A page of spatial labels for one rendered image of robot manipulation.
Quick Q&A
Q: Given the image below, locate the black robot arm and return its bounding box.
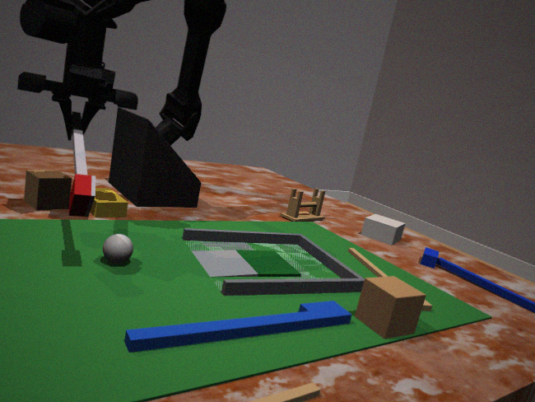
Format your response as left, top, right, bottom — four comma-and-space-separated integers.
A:
20, 0, 226, 146

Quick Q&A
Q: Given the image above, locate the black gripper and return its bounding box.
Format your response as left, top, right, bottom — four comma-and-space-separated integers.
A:
17, 46, 138, 141

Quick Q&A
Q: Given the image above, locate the green mat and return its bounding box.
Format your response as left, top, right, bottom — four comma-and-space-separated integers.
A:
0, 219, 492, 402

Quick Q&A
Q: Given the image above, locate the brown cube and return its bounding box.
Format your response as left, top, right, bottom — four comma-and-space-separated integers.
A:
355, 277, 426, 339
24, 170, 72, 210

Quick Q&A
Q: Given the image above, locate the red putter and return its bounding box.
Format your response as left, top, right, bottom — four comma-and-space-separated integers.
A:
69, 112, 95, 217

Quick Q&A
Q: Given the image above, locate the white golf ball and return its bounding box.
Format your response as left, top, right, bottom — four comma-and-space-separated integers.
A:
103, 234, 133, 264

